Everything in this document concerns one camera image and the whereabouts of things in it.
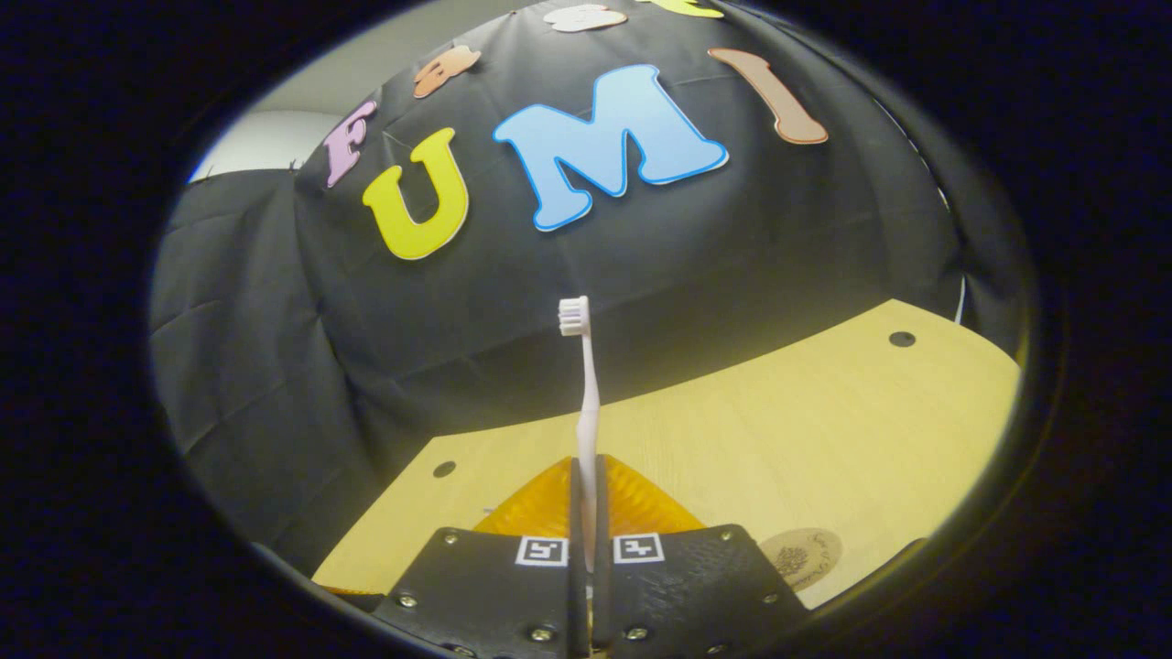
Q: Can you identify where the black backdrop cloth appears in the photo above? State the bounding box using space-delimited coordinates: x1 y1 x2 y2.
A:
149 0 1026 578

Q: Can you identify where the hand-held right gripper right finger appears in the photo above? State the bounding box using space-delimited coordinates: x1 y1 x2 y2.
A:
593 455 811 659

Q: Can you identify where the pink and white toothbrush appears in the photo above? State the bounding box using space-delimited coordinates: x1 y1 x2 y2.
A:
558 296 602 573

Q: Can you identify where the round wooden coaster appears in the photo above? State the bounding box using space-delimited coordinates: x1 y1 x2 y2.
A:
758 527 843 593

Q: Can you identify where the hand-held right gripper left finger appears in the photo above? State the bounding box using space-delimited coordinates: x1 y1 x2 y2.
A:
371 456 587 659

